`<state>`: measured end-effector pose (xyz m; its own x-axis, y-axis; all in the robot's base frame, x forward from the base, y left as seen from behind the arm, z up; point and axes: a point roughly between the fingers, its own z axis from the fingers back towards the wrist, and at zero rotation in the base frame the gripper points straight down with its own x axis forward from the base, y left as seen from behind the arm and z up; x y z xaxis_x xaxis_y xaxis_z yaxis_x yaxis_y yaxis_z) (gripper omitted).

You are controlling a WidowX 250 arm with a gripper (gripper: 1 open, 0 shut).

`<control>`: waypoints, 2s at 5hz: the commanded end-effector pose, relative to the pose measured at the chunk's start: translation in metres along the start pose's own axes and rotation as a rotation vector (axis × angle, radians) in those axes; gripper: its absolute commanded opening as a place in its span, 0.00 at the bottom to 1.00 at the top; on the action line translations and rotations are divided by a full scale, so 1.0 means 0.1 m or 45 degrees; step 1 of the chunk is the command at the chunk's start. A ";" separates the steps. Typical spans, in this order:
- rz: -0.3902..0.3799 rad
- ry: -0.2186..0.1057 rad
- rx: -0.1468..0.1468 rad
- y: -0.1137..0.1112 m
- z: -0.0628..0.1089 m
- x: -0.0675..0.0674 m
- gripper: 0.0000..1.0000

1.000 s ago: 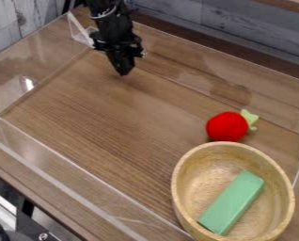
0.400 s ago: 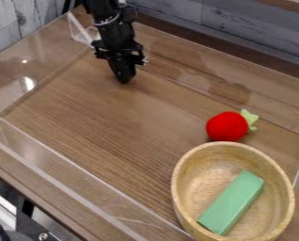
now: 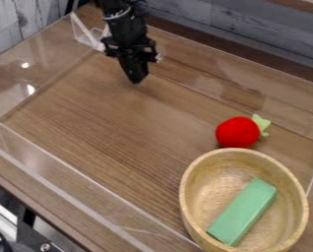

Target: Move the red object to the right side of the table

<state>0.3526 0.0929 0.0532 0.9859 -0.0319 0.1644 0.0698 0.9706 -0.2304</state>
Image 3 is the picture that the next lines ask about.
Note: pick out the red plush strawberry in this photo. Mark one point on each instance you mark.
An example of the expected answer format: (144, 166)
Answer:
(240, 132)

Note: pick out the oval wooden bowl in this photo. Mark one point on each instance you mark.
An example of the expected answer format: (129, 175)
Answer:
(215, 179)

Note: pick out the clear acrylic enclosure wall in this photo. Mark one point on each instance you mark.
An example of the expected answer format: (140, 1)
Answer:
(96, 148)

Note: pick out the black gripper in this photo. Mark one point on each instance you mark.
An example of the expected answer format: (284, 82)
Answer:
(129, 44)

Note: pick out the green rectangular block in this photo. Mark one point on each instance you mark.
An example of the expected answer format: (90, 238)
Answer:
(243, 213)

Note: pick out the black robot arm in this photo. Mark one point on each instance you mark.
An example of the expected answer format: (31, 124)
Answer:
(121, 5)

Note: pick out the black metal table bracket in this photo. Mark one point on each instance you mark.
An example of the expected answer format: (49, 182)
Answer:
(29, 236)

